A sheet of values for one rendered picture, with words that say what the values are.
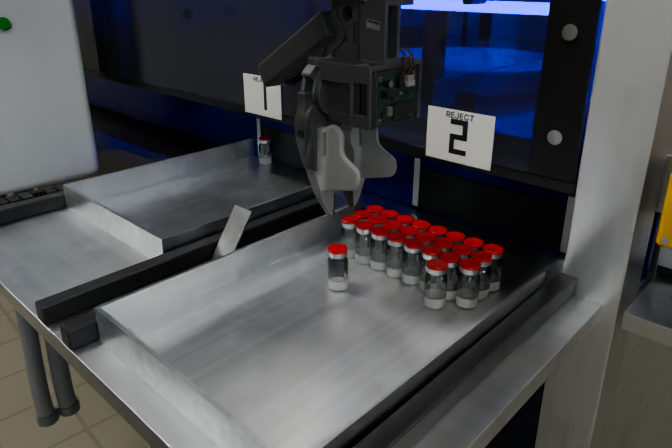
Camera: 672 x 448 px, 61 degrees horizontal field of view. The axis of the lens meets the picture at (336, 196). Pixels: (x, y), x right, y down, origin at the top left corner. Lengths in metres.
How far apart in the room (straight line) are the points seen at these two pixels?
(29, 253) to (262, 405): 0.40
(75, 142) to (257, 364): 0.84
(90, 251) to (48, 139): 0.52
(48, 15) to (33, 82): 0.13
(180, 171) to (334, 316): 0.48
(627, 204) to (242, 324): 0.38
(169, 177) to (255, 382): 0.53
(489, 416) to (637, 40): 0.34
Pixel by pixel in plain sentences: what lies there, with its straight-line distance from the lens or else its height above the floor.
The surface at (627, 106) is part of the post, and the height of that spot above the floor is 1.08.
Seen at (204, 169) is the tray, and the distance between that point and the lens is 0.99.
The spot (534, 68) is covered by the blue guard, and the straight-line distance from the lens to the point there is 0.61.
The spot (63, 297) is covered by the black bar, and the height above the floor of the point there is 0.90.
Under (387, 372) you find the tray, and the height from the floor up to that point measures 0.88.
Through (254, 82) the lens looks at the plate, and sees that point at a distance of 0.89.
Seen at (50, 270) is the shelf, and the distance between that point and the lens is 0.72.
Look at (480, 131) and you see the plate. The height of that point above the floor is 1.03.
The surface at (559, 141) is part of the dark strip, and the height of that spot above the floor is 1.04.
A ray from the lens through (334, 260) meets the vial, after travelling 0.59.
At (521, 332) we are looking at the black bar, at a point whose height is 0.89.
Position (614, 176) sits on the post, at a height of 1.01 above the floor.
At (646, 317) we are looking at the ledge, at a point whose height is 0.88.
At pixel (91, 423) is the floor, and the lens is 1.88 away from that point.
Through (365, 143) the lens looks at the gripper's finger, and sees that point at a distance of 0.56.
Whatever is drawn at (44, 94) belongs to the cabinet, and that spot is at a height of 0.98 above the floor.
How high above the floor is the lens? 1.19
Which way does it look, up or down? 21 degrees down
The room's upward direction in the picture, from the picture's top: straight up
